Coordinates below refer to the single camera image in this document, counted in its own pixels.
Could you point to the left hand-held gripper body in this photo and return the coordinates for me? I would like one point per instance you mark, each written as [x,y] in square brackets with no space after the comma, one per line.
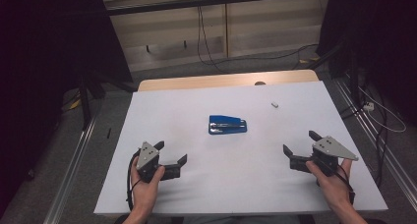
[147,156]

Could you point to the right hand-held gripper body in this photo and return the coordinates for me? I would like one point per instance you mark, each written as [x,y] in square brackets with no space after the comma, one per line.
[332,148]

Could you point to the small white staple strip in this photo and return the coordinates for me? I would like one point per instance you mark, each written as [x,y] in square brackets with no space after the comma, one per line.
[274,104]

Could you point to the blue stapler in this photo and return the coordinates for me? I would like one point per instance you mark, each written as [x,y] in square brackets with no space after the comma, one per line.
[226,124]

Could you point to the person's left hand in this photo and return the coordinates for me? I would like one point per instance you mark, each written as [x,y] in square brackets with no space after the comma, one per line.
[144,194]

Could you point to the person's right hand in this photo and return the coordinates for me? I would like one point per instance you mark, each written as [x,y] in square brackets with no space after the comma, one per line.
[334,188]

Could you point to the small black stick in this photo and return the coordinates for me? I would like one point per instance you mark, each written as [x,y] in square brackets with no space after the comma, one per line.
[108,133]

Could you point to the white table cover sheet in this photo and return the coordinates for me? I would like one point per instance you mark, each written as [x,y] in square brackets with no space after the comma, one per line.
[229,178]

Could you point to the black metal stand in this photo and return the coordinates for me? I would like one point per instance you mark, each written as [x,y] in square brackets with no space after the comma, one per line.
[352,70]

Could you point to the round brown table grommet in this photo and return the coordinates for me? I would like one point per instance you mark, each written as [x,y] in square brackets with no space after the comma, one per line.
[260,83]

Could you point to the yellow floor tape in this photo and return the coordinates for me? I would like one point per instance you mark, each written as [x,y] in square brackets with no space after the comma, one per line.
[309,59]
[75,104]

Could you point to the black tripod stand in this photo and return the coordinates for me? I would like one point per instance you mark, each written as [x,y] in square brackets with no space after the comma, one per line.
[86,102]

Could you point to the person's grey trousers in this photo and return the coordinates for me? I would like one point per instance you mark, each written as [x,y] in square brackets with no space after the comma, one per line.
[239,220]

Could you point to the wooden table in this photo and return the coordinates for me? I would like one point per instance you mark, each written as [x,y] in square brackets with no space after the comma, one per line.
[213,81]

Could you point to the black curtain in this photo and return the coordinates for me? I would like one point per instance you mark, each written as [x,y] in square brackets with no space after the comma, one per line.
[377,37]
[39,70]

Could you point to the light wooden cabinet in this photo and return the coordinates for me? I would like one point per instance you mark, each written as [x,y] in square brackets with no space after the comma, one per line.
[262,27]

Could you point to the black metal bar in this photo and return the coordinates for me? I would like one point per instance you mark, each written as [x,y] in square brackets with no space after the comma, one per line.
[213,1]

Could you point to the aluminium floor rail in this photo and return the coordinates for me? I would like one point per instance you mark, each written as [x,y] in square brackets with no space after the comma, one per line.
[70,171]
[387,152]

